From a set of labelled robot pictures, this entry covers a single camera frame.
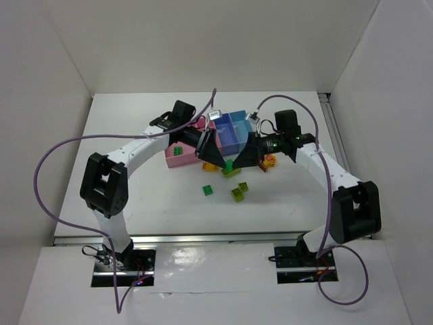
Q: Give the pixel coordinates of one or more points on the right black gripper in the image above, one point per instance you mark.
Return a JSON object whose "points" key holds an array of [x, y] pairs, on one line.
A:
{"points": [[254, 147]]}

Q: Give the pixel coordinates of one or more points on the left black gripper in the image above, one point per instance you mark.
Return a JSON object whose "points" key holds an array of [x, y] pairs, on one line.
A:
{"points": [[204, 143]]}

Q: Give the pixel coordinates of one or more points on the yellow lego brick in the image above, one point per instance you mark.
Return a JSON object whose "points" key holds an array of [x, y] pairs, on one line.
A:
{"points": [[208, 167]]}

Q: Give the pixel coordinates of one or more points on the large lime lego brick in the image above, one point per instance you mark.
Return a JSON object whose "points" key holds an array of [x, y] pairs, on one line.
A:
{"points": [[228, 173]]}

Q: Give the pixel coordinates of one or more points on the dark green curved lego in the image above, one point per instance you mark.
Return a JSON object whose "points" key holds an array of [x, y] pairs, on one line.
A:
{"points": [[177, 151]]}

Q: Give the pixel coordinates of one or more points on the lime lego pair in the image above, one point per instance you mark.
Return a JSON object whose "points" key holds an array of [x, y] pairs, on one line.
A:
{"points": [[238, 192]]}

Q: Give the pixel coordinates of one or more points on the small dark green lego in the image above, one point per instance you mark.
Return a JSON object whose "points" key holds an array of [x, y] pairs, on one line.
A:
{"points": [[207, 190]]}

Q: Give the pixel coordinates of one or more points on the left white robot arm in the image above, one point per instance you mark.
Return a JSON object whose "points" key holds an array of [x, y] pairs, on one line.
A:
{"points": [[105, 182]]}

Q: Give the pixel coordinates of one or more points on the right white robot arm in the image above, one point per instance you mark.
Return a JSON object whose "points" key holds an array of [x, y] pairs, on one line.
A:
{"points": [[353, 206]]}

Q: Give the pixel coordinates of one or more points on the large pink bin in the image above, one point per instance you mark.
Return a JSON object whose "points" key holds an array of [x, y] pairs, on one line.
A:
{"points": [[188, 157]]}

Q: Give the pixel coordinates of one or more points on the dark blue bin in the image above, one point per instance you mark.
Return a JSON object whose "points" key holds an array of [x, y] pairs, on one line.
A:
{"points": [[228, 139]]}

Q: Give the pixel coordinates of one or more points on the small pink bin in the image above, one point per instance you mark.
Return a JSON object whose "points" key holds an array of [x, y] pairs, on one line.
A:
{"points": [[208, 126]]}

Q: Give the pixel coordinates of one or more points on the light blue bin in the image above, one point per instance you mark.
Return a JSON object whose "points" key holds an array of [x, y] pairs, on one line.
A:
{"points": [[241, 126]]}

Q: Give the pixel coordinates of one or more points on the aluminium rail front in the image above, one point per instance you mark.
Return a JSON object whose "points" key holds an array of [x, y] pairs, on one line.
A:
{"points": [[186, 238]]}

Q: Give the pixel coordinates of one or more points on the aluminium rail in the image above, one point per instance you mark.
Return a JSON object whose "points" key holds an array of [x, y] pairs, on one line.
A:
{"points": [[334, 133], [186, 238]]}

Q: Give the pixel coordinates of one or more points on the aluminium rail right side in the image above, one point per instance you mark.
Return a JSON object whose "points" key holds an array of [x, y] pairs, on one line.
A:
{"points": [[334, 133]]}

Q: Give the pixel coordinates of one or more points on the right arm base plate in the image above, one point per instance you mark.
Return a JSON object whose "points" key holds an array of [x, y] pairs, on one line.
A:
{"points": [[294, 267]]}

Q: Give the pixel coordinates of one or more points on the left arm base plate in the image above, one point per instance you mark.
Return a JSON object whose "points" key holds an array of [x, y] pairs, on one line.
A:
{"points": [[139, 267]]}

